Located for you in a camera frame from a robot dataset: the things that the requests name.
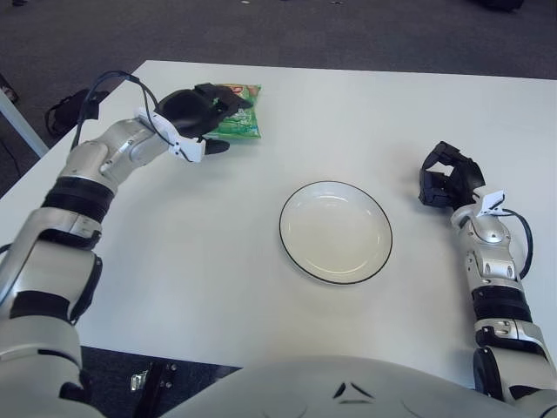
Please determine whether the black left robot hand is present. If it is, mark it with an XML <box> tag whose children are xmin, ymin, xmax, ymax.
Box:
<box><xmin>156</xmin><ymin>83</ymin><xmax>256</xmax><ymax>156</ymax></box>

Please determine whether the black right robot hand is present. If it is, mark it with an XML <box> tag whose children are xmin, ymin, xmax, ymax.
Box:
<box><xmin>418</xmin><ymin>140</ymin><xmax>487</xmax><ymax>206</ymax></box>

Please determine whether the green chips snack bag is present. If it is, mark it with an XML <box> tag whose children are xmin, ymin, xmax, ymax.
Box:
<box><xmin>204</xmin><ymin>83</ymin><xmax>265</xmax><ymax>140</ymax></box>

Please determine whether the white plate with black rim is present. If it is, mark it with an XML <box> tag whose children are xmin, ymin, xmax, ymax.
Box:
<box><xmin>278</xmin><ymin>180</ymin><xmax>393</xmax><ymax>287</ymax></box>

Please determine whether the black backpack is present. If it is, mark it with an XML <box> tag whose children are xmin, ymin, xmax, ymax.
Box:
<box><xmin>45</xmin><ymin>89</ymin><xmax>110</xmax><ymax>138</ymax></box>

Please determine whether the white table leg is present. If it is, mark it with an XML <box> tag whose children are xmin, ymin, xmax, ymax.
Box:
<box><xmin>0</xmin><ymin>93</ymin><xmax>50</xmax><ymax>158</ymax></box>

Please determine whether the large black floor object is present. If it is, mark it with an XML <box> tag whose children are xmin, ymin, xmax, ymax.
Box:
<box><xmin>472</xmin><ymin>0</ymin><xmax>526</xmax><ymax>12</ymax></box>

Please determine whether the dark object beside table leg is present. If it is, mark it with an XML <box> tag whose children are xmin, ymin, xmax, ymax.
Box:
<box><xmin>0</xmin><ymin>72</ymin><xmax>19</xmax><ymax>104</ymax></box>

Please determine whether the grey robot torso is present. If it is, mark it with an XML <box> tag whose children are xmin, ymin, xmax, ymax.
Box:
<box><xmin>160</xmin><ymin>354</ymin><xmax>557</xmax><ymax>418</ymax></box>

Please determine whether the black bar with screws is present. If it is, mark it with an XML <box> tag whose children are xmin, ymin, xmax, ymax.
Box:
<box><xmin>147</xmin><ymin>360</ymin><xmax>179</xmax><ymax>418</ymax></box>

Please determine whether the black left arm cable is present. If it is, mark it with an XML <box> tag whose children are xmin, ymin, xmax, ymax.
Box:
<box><xmin>69</xmin><ymin>71</ymin><xmax>162</xmax><ymax>153</ymax></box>

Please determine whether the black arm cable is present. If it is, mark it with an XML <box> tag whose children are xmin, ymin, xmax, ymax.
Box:
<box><xmin>69</xmin><ymin>71</ymin><xmax>162</xmax><ymax>153</ymax></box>
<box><xmin>500</xmin><ymin>208</ymin><xmax>534</xmax><ymax>280</ymax></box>

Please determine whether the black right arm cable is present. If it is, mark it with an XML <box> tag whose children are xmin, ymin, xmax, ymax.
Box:
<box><xmin>500</xmin><ymin>208</ymin><xmax>534</xmax><ymax>280</ymax></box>

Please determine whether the thin black floor cable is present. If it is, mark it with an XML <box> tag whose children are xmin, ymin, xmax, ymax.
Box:
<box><xmin>0</xmin><ymin>138</ymin><xmax>21</xmax><ymax>175</ymax></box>

